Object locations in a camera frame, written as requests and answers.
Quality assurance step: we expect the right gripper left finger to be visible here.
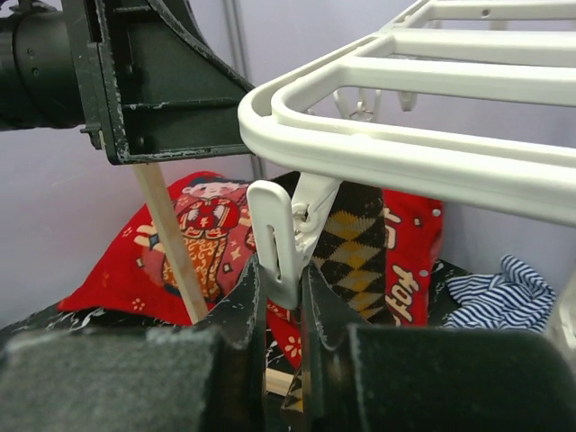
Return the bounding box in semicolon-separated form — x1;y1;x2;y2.
191;256;266;431

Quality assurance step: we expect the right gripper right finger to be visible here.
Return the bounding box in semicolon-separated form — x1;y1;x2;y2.
301;263;371;431

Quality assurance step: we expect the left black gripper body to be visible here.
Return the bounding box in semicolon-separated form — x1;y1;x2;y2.
62;1;253;165

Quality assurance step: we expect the wooden drying rack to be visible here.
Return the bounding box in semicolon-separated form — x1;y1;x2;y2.
132;163;292;395

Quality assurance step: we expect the brown argyle sock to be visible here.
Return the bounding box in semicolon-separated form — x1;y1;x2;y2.
283;182;392;431

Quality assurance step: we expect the white plastic clip hanger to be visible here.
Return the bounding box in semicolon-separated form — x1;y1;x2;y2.
238;1;575;226

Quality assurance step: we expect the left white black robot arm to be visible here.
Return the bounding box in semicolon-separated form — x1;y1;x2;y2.
1;1;251;165

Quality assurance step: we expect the white hanger clip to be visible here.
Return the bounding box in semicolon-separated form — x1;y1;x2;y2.
247;173;341;310

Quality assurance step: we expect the red cartoon pillow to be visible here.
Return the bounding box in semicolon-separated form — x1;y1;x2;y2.
57;169;445;374

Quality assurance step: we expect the blue striped cloth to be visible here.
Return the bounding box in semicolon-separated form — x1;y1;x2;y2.
443;255;556;333

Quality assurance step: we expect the left vertical aluminium post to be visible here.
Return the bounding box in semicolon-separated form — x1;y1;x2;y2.
222;0;266;179

